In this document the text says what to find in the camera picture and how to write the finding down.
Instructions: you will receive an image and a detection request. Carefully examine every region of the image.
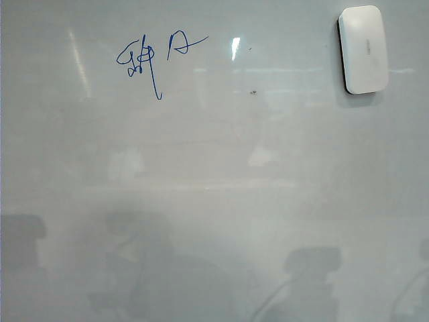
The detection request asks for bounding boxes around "white rectangular whiteboard eraser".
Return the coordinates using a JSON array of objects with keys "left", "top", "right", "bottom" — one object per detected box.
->
[{"left": 336, "top": 5, "right": 389, "bottom": 95}]

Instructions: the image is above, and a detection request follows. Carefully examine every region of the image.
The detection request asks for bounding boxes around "glossy white whiteboard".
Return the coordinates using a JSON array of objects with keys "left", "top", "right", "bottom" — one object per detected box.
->
[{"left": 0, "top": 0, "right": 429, "bottom": 322}]

